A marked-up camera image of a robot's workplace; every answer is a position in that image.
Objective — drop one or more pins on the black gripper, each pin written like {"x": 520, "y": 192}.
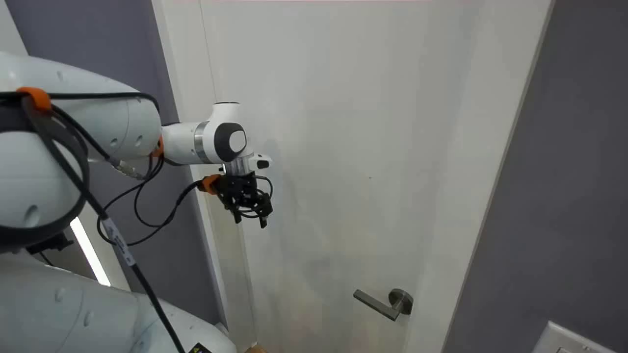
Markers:
{"x": 243, "y": 196}

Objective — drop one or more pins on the white door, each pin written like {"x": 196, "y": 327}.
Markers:
{"x": 355, "y": 102}

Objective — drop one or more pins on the silver lever door handle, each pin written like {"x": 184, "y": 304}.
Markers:
{"x": 400, "y": 302}

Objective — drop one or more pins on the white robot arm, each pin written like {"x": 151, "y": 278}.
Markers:
{"x": 56, "y": 122}

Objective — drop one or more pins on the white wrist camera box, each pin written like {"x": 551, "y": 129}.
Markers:
{"x": 249, "y": 163}

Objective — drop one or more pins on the white door frame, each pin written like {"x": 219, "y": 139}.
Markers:
{"x": 504, "y": 55}

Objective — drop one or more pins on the white wall switch plate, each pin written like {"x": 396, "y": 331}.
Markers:
{"x": 561, "y": 339}

